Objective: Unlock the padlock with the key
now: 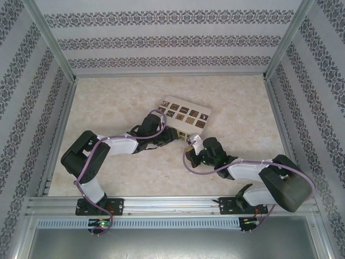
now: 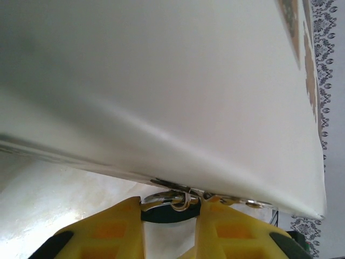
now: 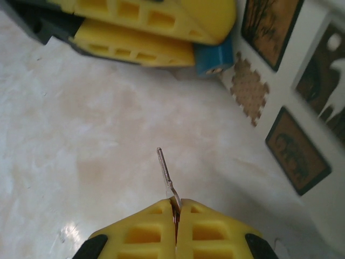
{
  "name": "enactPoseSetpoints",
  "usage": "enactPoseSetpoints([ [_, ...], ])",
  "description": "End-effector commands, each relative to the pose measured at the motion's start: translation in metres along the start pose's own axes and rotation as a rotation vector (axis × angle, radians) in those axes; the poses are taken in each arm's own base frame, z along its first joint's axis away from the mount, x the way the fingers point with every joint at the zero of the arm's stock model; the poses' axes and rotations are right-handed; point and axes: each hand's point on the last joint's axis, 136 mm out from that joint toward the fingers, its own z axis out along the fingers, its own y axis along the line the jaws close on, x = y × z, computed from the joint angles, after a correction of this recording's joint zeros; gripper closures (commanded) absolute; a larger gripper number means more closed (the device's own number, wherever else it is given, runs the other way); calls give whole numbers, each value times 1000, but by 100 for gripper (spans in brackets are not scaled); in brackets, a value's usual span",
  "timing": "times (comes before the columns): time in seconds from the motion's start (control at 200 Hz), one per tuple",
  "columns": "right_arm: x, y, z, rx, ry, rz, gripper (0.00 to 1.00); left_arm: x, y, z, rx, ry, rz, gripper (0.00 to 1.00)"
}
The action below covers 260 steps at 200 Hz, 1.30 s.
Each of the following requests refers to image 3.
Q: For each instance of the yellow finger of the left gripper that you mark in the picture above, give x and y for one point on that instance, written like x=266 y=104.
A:
x=188 y=19
x=167 y=52

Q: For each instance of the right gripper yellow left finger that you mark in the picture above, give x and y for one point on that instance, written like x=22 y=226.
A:
x=151 y=224

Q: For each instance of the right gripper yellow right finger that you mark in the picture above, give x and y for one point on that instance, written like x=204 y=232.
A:
x=210 y=229

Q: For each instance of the blue cylindrical object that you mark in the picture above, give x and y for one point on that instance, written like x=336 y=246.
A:
x=213 y=58

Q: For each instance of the white box with picture tiles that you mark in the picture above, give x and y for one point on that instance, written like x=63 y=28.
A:
x=291 y=67

